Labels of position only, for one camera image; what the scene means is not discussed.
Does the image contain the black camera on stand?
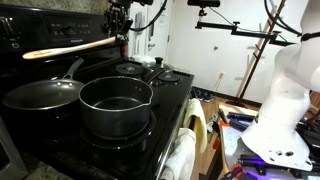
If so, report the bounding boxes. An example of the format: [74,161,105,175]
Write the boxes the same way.
[187,0,221,8]

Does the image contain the black saucepan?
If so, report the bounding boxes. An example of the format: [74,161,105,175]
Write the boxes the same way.
[79,76,154,140]

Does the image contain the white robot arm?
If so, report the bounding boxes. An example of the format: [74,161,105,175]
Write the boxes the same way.
[241,0,320,171]

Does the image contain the wooden spoon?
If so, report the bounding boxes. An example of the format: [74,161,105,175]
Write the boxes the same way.
[22,37,116,60]

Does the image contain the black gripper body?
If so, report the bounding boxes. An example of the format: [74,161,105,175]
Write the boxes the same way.
[102,0,133,35]

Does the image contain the black frying pan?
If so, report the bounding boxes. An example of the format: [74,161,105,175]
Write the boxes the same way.
[3,58,83,110]

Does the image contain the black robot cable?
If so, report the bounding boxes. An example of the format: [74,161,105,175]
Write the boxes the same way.
[129,0,168,33]

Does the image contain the glass pot lid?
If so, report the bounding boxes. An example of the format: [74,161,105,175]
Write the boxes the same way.
[142,57,174,72]

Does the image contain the wooden ladder stand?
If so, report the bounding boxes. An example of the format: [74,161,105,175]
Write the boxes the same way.
[233,0,286,107]

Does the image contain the yellow dish towel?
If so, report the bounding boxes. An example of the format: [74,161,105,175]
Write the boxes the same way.
[183,98,207,153]

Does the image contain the white dish towel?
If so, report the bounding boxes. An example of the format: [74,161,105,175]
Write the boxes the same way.
[160,128,196,180]

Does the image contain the black electric stove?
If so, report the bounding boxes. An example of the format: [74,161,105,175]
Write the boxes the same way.
[0,5,193,180]

